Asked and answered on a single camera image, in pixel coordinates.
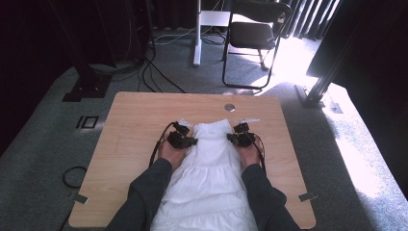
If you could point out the dark curtain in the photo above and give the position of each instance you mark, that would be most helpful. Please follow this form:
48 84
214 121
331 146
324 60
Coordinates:
25 64
378 64

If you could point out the person's right hand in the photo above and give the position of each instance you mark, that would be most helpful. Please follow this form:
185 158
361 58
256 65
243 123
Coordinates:
250 157

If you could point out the round metal table grommet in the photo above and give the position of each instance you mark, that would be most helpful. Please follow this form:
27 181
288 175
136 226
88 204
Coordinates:
229 107

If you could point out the striped pleated curtain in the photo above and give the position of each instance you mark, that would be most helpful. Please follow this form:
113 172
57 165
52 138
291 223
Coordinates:
308 19

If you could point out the white desk leg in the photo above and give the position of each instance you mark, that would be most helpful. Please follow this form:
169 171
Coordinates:
197 48

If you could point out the black metal stand with base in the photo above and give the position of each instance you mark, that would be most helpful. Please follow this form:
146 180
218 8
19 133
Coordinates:
86 86

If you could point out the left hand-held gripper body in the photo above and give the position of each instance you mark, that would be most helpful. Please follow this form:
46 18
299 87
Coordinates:
178 139

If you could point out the grey tape piece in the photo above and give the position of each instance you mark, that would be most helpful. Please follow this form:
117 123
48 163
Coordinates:
81 199
308 196

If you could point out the black aluminium profile stand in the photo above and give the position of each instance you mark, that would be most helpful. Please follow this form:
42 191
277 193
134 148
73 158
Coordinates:
316 93

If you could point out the person's left hand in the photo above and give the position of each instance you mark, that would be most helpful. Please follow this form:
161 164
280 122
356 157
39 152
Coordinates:
171 157

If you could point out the black folding chair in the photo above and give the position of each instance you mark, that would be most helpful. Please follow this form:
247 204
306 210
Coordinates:
251 35

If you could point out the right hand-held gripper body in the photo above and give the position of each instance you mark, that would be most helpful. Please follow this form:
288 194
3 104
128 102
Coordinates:
245 139

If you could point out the white skirt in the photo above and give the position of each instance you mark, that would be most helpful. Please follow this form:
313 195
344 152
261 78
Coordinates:
208 179

